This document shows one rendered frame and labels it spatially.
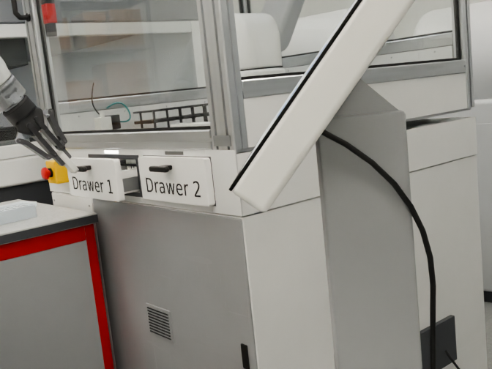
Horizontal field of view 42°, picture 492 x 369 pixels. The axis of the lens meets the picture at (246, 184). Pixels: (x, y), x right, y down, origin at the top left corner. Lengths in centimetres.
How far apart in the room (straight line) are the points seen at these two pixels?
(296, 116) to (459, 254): 141
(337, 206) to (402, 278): 14
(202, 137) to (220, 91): 13
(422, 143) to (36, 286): 115
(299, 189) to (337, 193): 60
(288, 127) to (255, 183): 7
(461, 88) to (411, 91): 25
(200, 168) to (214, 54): 25
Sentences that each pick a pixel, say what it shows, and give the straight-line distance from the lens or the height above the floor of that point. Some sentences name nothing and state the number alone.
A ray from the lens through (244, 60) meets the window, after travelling 141.
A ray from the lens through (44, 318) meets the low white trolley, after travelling 192.
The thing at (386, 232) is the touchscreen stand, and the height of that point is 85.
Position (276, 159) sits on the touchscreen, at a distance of 70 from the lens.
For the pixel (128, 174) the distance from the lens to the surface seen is 170.
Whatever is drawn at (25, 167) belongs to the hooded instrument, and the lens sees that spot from 258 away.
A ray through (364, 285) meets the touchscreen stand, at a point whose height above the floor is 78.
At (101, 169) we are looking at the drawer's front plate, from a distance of 173.
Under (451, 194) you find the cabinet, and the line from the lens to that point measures 199.
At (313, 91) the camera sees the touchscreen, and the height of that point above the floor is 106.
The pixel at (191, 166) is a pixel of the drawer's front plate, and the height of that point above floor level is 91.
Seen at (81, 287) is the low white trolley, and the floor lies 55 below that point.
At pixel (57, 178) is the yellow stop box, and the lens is 208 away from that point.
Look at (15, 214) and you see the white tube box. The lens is 198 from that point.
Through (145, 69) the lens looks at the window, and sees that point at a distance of 165.
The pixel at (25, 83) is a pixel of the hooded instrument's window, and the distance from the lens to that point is 261.
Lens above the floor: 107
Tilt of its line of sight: 8 degrees down
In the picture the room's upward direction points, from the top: 6 degrees counter-clockwise
